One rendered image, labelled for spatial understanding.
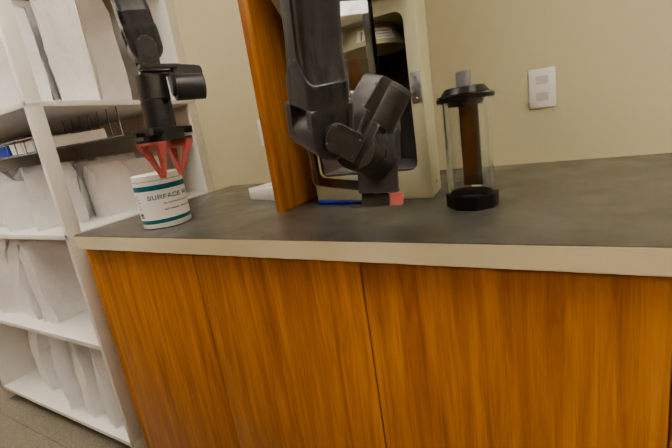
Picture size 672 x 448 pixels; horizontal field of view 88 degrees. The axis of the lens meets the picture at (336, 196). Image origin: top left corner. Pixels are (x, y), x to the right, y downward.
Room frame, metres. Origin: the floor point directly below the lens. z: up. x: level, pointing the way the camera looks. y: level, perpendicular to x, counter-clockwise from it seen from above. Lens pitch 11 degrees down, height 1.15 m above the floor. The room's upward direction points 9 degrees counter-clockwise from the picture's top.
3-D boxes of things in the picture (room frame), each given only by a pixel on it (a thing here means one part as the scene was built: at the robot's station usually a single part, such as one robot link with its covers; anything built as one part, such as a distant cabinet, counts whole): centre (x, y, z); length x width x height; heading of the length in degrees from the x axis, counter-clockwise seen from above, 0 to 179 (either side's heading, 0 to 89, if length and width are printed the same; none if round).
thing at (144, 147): (0.73, 0.34, 1.14); 0.07 x 0.07 x 0.09; 63
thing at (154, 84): (0.75, 0.33, 1.27); 0.07 x 0.06 x 0.07; 121
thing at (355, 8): (0.83, -0.03, 1.19); 0.30 x 0.01 x 0.40; 32
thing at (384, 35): (0.97, -0.15, 1.34); 0.18 x 0.18 x 0.05
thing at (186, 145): (0.75, 0.33, 1.14); 0.07 x 0.07 x 0.09; 63
